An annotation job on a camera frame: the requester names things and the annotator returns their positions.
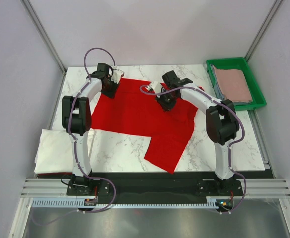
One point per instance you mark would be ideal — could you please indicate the folded white t shirt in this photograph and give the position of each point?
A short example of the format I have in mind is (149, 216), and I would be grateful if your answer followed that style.
(59, 152)

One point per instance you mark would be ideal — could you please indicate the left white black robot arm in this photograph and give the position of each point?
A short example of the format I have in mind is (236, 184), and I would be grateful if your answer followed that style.
(76, 115)

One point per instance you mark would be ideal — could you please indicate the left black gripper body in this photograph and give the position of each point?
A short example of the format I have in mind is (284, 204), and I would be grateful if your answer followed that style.
(112, 87)

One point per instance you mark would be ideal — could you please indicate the pink t shirt in bin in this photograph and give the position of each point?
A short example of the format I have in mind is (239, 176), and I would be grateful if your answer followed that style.
(233, 84)

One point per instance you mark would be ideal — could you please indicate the green plastic bin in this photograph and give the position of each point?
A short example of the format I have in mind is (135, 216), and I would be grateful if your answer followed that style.
(239, 63)

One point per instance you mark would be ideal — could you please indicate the right aluminium corner post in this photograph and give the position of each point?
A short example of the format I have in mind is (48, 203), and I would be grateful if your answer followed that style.
(263, 28)

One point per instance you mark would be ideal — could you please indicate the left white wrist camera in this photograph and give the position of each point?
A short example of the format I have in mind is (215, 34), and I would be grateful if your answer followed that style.
(116, 76)

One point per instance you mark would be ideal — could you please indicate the aluminium corner post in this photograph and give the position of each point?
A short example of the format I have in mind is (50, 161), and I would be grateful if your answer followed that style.
(43, 34)
(263, 28)

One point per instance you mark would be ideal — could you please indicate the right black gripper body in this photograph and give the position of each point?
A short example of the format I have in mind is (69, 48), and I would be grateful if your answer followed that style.
(166, 99)

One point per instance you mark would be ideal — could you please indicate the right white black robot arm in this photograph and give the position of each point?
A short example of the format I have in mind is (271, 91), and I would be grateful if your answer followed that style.
(221, 127)

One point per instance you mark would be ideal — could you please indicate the left aluminium corner post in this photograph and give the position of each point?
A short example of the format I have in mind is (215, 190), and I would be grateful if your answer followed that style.
(43, 34)

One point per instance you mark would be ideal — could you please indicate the red t shirt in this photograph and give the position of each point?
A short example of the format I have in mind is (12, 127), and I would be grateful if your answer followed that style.
(135, 113)

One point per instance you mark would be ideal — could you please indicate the aluminium front frame rail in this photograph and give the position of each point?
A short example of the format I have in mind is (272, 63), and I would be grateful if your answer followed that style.
(45, 187)

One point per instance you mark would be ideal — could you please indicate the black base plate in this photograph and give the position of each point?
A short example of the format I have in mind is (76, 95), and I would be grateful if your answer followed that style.
(159, 187)

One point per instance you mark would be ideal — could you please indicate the white slotted cable duct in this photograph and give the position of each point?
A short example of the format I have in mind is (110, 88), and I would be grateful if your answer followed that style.
(96, 203)

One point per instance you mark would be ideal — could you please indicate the folded dark red shirt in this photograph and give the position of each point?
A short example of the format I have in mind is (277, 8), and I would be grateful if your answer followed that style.
(48, 174)

